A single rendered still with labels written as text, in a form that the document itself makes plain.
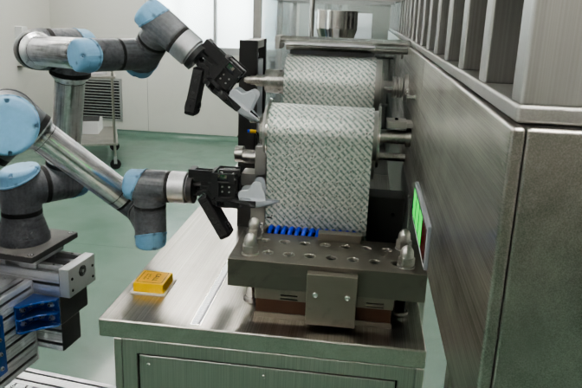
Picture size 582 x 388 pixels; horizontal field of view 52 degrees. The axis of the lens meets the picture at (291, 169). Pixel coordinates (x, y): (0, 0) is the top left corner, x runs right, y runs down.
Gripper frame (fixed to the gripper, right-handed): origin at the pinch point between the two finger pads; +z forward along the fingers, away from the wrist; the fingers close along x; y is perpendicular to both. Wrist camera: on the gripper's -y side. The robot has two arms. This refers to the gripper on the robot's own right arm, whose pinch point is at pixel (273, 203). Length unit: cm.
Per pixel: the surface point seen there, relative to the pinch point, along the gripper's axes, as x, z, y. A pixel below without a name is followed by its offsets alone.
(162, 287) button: -13.4, -22.3, -17.1
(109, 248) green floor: 212, -138, -109
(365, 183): -0.2, 20.7, 6.3
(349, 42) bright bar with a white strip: 29.9, 14.4, 35.6
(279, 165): -0.3, 1.2, 9.0
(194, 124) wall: 556, -181, -92
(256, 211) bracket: 7.8, -5.2, -5.2
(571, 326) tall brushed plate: -84, 37, 19
